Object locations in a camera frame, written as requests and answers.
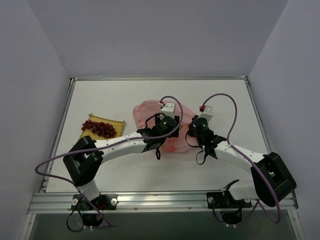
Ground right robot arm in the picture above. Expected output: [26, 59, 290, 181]
[187, 115, 297, 207]

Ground red fake grapes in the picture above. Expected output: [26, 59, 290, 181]
[81, 120, 117, 139]

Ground purple cable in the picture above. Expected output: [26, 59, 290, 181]
[200, 93, 282, 224]
[34, 95, 186, 229]

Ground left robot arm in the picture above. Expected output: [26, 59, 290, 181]
[63, 113, 180, 210]

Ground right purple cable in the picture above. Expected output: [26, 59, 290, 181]
[200, 93, 282, 224]

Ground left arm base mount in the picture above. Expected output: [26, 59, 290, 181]
[66, 194, 118, 233]

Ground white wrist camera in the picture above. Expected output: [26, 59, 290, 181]
[158, 102, 176, 118]
[198, 105, 214, 123]

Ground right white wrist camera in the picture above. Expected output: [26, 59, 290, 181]
[198, 105, 214, 123]

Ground yellow bamboo mat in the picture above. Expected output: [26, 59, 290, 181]
[79, 113, 126, 140]

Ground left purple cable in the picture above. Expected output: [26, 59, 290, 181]
[34, 95, 186, 229]

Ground aluminium front rail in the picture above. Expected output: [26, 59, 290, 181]
[27, 188, 299, 215]

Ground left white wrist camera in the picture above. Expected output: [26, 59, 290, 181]
[158, 102, 176, 118]

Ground pink plastic bag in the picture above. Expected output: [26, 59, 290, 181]
[132, 99, 195, 154]

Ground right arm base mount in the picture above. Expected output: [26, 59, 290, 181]
[206, 192, 252, 226]

